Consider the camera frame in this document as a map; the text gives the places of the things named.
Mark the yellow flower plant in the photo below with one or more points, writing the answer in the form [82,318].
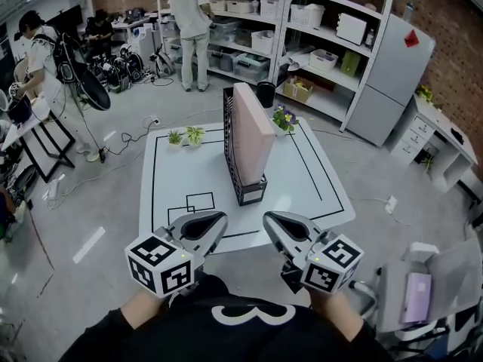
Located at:
[425,93]

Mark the lilac notebook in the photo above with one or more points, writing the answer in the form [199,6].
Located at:
[416,298]

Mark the black bucket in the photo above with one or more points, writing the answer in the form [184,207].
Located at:
[19,111]

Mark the green box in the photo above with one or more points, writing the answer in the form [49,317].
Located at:
[350,63]

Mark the white metal shelving unit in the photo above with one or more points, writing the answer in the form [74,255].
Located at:
[281,32]

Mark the purple flower potted plant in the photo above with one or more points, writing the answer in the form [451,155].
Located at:
[283,118]

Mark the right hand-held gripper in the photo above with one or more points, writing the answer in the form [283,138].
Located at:
[332,268]

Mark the clear plastic storage bin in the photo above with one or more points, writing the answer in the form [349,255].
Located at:
[222,59]
[251,67]

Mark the small green potted plant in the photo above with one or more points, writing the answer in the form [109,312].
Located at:
[174,137]

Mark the clear plastic bottle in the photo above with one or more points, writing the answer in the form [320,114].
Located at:
[408,11]

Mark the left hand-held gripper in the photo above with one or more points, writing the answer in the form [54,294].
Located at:
[158,264]

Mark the grey fridge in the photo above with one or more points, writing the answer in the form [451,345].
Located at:
[388,74]

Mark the person's right forearm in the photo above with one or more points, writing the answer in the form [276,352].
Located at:
[336,309]

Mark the red paper ornament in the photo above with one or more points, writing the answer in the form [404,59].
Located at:
[412,38]

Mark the white box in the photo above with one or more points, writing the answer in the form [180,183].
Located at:
[351,28]

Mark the cardboard box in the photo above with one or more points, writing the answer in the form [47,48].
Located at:
[297,90]

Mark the pink folder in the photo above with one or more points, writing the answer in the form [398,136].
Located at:
[253,134]

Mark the black round reflector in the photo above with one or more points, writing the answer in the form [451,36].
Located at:
[95,90]

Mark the white desk with drawers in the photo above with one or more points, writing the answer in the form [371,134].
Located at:
[437,142]

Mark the pile of black equipment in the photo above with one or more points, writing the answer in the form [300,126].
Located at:
[117,68]

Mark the person's left forearm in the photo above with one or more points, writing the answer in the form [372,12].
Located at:
[141,308]

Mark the person's black shirt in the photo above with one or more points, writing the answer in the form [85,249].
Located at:
[226,339]

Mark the black mesh file holder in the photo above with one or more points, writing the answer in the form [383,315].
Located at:
[231,145]

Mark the variegated leaf potted plant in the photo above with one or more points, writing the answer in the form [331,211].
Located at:
[195,135]

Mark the black waste bin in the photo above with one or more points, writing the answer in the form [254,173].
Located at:
[265,94]

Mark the black frame side table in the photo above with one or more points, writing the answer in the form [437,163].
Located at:
[22,130]

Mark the grey office chair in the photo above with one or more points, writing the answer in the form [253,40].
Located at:
[392,296]

